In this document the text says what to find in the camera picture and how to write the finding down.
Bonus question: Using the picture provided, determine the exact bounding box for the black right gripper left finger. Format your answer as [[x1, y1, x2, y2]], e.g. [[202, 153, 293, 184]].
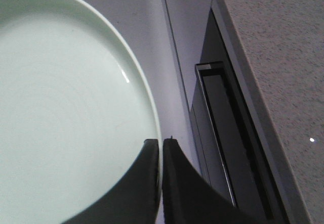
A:
[[65, 139, 159, 223]]

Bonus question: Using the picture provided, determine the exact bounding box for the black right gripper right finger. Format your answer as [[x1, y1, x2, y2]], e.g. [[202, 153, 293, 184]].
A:
[[162, 138, 258, 223]]

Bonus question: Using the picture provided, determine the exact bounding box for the grey kitchen drawer cabinet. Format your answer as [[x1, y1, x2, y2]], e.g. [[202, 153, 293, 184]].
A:
[[163, 0, 309, 223]]

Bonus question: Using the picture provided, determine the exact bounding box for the light green round plate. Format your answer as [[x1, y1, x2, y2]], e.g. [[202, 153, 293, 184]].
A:
[[1, 0, 160, 223]]

